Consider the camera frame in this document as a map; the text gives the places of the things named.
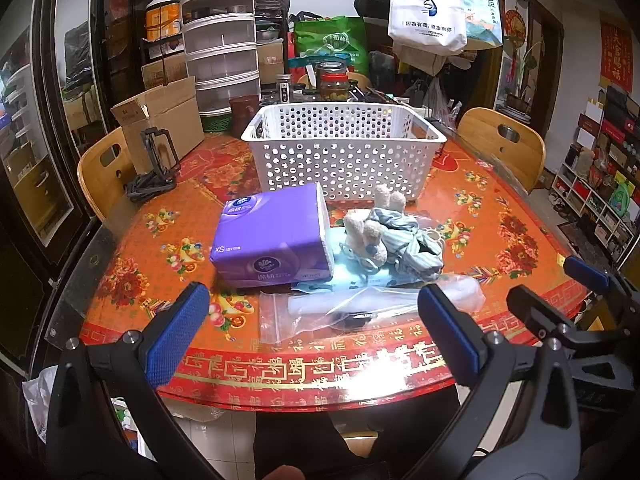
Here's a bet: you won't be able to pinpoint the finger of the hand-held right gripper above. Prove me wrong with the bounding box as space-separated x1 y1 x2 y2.
506 285 640 357
563 255 640 331

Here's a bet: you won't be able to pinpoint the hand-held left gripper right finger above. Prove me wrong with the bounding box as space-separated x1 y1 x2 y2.
414 284 582 480

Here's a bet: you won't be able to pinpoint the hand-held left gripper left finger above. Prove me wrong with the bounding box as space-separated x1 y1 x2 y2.
44 281 212 480

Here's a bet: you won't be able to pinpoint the light blue wet wipes pack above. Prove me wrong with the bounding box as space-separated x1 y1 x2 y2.
295 250 426 295

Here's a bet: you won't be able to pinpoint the purple tissue pack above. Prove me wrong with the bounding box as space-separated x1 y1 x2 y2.
209 182 335 288

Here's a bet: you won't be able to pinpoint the white perforated plastic basket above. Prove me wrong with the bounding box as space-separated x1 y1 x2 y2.
241 102 447 202

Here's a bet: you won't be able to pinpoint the red floral tablecloth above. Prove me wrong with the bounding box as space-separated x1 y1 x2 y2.
80 125 601 413

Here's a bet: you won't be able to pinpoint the cluttered storage shelf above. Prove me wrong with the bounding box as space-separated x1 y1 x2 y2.
547 85 640 271

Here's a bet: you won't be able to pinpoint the blue striped cloth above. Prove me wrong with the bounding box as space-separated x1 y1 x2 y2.
372 207 446 283

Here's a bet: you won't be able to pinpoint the clear zip bag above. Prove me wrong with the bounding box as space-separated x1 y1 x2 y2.
259 272 487 345

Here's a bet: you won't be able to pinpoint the beige plush dog toy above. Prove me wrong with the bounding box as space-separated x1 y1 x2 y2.
340 184 407 268

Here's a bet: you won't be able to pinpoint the wooden chair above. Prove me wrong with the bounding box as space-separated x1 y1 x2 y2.
457 107 547 193
77 127 138 221

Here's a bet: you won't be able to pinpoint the white plastic bag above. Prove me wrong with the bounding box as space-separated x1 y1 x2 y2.
22 365 61 431

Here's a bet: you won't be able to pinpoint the black folding phone stand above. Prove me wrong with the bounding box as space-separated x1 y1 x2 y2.
125 127 182 203

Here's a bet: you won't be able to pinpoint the person's legs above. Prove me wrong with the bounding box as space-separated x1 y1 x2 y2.
254 385 461 480

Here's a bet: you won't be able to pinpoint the potted plant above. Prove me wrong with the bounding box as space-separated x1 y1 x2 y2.
505 42 543 113

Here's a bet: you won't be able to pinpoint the open cardboard box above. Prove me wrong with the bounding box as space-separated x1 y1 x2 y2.
110 76 206 173

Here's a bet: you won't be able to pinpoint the green woven basket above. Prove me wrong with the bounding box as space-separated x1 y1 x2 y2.
200 112 233 133

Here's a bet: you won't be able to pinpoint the dark glass-door cabinet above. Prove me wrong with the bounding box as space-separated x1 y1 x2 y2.
0 0 146 361

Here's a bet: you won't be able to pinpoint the brown pot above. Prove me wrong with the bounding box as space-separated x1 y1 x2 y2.
229 95 261 138

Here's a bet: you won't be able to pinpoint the closed cardboard box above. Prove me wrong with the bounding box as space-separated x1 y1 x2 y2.
141 52 188 91

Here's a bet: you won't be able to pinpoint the blue printed tote bag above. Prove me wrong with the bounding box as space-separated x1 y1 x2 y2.
460 0 505 51

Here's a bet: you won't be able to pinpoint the glass jar of pickles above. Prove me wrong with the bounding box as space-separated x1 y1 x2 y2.
315 61 350 103

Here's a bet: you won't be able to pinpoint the white stacked drawer tower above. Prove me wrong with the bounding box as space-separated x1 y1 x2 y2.
180 0 261 116

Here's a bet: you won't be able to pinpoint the brown cardboard box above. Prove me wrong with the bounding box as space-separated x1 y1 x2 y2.
257 42 286 86

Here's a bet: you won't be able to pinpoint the white tote bag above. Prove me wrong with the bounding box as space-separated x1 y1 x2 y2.
387 0 468 53

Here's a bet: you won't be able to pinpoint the green shopping bag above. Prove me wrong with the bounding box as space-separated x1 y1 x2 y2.
294 16 370 76

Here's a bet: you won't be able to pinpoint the red wall poster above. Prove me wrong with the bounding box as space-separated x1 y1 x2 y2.
599 22 633 93

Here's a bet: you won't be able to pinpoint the red round wall ornament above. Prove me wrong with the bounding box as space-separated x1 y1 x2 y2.
504 9 528 48

